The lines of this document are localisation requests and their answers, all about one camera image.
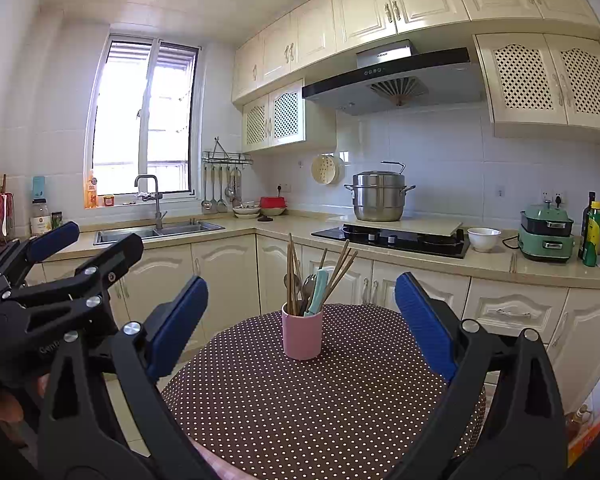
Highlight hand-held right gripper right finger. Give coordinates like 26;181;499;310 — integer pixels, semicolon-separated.
385;272;568;480

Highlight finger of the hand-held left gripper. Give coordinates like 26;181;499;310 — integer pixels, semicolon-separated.
2;233;145;321
0;221;81;296

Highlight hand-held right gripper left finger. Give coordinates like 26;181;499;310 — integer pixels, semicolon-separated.
37;275;221;480

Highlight light blue sheathed knife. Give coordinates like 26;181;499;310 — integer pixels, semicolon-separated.
304;268;329;317

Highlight pink cup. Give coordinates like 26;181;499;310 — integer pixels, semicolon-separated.
281;302;324;361

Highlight set of wooden chopsticks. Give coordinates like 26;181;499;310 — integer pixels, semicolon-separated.
286;232;359;317

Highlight person's left hand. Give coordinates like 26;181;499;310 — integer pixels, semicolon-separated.
0;376;48;436

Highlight white label jar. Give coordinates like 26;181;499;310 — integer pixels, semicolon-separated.
30;197;52;237

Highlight stainless steel sink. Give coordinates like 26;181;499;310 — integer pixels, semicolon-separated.
93;220;226;246

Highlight red utensil holder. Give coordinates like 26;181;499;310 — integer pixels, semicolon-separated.
0;175;17;241

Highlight grey sink faucet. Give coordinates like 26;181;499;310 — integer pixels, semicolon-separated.
134;175;168;231

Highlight cream base cabinets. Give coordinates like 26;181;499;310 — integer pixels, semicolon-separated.
25;232;600;411

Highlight black gas hob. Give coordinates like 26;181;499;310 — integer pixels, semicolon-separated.
311;223;471;259

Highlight beige kitchen countertop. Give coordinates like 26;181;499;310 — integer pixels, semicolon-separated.
0;212;600;291

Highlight stainless steel steamer pot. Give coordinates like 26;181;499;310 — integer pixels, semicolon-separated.
344;161;416;222

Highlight kitchen window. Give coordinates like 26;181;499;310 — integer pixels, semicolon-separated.
84;32;201;208

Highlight green electric cooker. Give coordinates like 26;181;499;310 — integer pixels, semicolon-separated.
517;201;576;263

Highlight cream perforated steamer plate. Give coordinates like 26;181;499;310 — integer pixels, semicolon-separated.
311;154;346;184

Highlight green bottle yellow cap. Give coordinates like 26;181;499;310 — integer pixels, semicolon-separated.
582;201;600;267

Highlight dark green oil bottle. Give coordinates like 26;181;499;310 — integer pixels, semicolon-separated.
579;191;597;261

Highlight orange plastic bag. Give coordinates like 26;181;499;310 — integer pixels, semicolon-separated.
565;395;600;466

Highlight cream lattice door cabinet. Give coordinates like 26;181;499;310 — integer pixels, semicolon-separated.
472;32;600;142
241;77;337;153

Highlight grey range hood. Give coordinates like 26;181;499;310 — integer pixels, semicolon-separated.
301;39;486;117

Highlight metal wall utensil rack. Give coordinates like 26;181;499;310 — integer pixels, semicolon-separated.
201;136;254;167

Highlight cream upper wall cabinets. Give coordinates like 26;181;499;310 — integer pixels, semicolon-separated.
230;0;600;106

